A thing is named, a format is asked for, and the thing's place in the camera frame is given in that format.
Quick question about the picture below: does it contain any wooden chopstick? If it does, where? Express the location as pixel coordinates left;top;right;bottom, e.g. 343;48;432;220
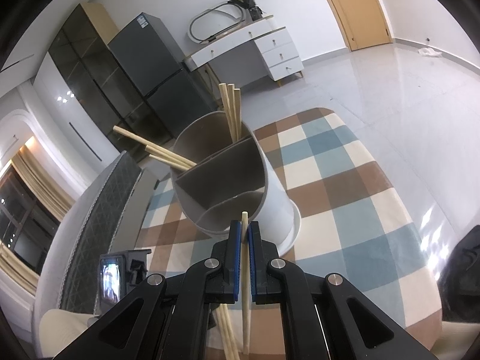
216;304;234;360
241;211;251;355
112;125;198;168
218;83;234;142
233;88;242;141
145;145;196;169

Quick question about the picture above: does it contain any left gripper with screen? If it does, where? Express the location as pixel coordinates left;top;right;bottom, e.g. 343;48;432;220
98;249;151;314

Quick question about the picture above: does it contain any wooden chopstick on table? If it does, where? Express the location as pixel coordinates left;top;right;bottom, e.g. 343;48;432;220
216;304;234;360

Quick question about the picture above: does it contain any checkered blue brown rug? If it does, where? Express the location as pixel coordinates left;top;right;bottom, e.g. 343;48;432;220
135;108;442;359

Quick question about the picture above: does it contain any grey quilted bed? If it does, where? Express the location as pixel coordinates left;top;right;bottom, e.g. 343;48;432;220
32;152;157;355

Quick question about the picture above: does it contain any black bag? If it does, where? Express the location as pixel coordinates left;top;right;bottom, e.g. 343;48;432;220
438;225;480;323

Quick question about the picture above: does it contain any white utensil holder cup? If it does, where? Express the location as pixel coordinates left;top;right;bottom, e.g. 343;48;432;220
171;111;301;255

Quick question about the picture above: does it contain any beige curtain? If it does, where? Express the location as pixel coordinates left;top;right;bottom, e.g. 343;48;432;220
1;151;73;295

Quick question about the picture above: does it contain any black glass cabinet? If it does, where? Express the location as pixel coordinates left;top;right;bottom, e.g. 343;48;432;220
49;2;172;161

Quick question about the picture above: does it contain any dark grey refrigerator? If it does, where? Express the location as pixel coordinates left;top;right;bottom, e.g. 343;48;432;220
108;12;217;137

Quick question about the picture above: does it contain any white dressing table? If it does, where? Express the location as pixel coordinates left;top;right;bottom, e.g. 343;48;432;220
185;15;304;87

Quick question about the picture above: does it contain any white rag on floor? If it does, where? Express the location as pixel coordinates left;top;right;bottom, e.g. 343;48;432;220
418;47;443;58

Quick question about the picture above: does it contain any oval vanity mirror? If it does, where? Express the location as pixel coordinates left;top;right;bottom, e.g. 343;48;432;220
187;1;247;44

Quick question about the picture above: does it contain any wooden door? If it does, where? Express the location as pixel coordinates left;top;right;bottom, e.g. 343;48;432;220
328;0;391;51

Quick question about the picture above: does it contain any green potted plant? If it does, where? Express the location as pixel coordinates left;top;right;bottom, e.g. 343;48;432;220
229;0;263;21

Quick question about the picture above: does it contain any gold frame stool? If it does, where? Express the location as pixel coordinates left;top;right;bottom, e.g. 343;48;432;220
197;63;221;104

